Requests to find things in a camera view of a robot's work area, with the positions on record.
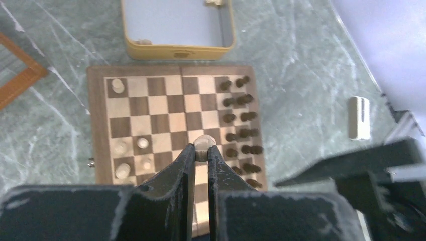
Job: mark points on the light wooden pawn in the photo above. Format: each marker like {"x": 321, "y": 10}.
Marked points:
{"x": 142, "y": 143}
{"x": 202, "y": 145}

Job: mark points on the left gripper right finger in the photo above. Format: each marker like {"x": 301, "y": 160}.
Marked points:
{"x": 237, "y": 211}

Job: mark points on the gold metal tin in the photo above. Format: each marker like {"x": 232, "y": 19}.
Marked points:
{"x": 178, "y": 30}

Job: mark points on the light wooden bishop piece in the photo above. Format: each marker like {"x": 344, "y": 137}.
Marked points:
{"x": 122, "y": 171}

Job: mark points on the small white plastic part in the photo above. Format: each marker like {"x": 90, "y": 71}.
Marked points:
{"x": 359, "y": 127}

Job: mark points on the dark chess pieces group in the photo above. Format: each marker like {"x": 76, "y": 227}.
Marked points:
{"x": 239, "y": 120}

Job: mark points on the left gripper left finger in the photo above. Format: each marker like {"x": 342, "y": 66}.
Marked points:
{"x": 159, "y": 209}

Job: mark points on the light chess pieces pile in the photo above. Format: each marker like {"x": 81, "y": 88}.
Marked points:
{"x": 215, "y": 2}

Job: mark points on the wooden shelf rack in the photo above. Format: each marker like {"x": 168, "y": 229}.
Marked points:
{"x": 21, "y": 81}

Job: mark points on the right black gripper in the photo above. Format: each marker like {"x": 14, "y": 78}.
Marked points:
{"x": 393, "y": 210}

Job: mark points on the wooden chess board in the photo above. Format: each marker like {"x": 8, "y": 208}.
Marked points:
{"x": 169, "y": 106}

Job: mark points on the light wooden rook corner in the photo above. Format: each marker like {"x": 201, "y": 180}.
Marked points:
{"x": 117, "y": 86}

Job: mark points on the light wooden king piece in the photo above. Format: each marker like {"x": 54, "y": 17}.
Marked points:
{"x": 120, "y": 148}

